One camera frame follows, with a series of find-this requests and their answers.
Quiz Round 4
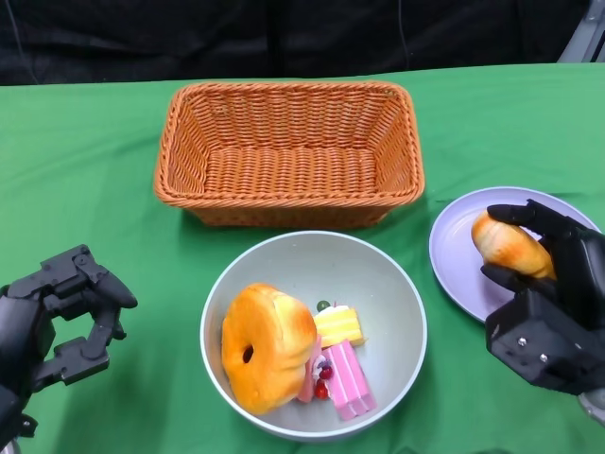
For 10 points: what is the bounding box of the ring-shaped golden bread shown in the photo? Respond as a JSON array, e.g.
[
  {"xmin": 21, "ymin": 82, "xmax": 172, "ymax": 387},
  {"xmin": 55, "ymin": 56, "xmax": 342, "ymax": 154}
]
[{"xmin": 221, "ymin": 282, "xmax": 318, "ymax": 416}]

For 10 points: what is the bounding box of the long golden bread loaf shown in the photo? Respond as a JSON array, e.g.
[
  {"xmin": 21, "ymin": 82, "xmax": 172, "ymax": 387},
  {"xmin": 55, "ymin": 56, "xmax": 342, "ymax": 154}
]
[{"xmin": 471, "ymin": 209, "xmax": 558, "ymax": 281}]

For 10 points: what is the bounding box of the grey-green round bowl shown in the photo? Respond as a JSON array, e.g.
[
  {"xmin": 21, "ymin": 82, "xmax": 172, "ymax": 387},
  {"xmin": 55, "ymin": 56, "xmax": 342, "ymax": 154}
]
[{"xmin": 199, "ymin": 230, "xmax": 429, "ymax": 444}]

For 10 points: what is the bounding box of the orange wicker basket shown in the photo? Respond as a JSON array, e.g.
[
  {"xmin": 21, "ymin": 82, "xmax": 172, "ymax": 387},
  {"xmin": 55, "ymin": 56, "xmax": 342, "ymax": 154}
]
[{"xmin": 153, "ymin": 80, "xmax": 424, "ymax": 231}]

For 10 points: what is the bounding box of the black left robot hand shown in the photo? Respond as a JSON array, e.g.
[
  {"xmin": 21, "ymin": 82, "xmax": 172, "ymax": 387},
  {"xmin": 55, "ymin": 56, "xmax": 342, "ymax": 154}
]
[{"xmin": 0, "ymin": 244, "xmax": 138, "ymax": 393}]

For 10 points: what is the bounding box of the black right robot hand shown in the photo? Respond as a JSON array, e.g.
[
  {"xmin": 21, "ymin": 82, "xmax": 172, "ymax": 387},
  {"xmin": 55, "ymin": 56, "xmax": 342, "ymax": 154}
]
[{"xmin": 480, "ymin": 198, "xmax": 605, "ymax": 397}]

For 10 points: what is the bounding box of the pink striped cake slice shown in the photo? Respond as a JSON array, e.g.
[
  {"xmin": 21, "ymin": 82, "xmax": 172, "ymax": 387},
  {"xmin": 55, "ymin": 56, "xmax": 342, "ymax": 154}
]
[{"xmin": 320, "ymin": 340, "xmax": 378, "ymax": 421}]

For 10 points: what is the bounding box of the lavender round plate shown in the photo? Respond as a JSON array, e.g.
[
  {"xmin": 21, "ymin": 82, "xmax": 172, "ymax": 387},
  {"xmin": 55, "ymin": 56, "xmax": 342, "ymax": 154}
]
[{"xmin": 428, "ymin": 186, "xmax": 604, "ymax": 325}]

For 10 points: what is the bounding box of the yellow cake slice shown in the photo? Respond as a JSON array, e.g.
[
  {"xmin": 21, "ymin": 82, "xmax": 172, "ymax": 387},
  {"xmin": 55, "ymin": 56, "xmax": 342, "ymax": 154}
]
[{"xmin": 313, "ymin": 305, "xmax": 368, "ymax": 352}]

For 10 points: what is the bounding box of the black backdrop curtain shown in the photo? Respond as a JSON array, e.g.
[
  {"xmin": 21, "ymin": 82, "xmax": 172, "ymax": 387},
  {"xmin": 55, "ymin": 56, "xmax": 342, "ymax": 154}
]
[{"xmin": 0, "ymin": 0, "xmax": 587, "ymax": 89}]

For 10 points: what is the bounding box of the grey metal frame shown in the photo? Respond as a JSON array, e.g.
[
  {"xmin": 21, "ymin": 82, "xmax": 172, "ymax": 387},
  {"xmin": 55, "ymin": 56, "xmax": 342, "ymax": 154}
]
[{"xmin": 557, "ymin": 0, "xmax": 605, "ymax": 65}]

